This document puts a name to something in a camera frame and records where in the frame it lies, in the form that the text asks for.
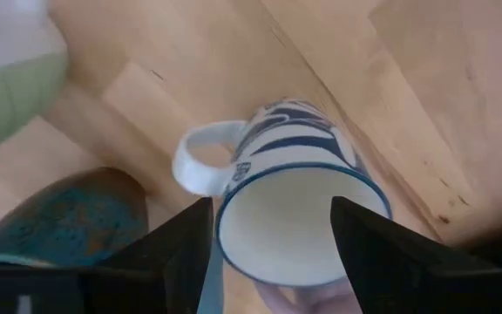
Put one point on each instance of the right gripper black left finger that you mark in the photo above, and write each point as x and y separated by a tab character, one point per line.
177	244

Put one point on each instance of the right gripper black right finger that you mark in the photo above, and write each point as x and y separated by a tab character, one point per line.
386	261

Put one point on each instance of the teal glazed mug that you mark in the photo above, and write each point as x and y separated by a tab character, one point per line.
72	218

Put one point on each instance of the white mug with blue stripes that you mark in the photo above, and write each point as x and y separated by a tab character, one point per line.
286	148

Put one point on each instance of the lavender mug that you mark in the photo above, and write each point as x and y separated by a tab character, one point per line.
307	301

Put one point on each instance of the pale green and white mug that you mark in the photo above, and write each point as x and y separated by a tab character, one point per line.
11	100

